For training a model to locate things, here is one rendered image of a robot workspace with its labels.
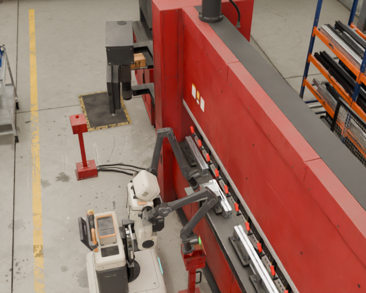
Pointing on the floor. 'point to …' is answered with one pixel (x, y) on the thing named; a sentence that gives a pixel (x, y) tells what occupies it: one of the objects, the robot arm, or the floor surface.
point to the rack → (337, 82)
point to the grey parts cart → (2, 100)
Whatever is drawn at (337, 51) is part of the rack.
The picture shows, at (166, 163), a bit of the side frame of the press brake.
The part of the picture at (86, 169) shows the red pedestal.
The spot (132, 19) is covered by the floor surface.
